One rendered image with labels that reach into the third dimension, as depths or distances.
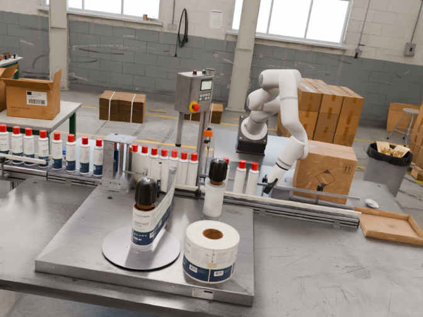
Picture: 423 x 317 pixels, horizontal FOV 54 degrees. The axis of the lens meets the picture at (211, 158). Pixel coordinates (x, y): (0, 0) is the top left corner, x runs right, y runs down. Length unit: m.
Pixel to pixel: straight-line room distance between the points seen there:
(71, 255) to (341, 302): 1.03
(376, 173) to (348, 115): 1.36
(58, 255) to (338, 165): 1.50
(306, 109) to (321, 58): 2.40
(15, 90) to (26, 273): 2.10
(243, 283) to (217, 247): 0.19
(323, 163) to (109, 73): 5.90
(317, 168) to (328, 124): 3.30
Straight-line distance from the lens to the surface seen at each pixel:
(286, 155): 2.09
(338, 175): 2.40
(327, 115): 5.62
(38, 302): 2.52
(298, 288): 1.73
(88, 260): 1.65
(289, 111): 2.12
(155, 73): 7.65
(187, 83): 2.05
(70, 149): 2.29
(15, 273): 1.70
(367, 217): 2.44
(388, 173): 4.54
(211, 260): 1.51
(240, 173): 2.13
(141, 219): 1.60
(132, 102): 6.15
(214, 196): 1.86
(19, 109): 3.60
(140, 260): 1.63
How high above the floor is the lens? 1.83
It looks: 21 degrees down
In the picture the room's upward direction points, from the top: 8 degrees clockwise
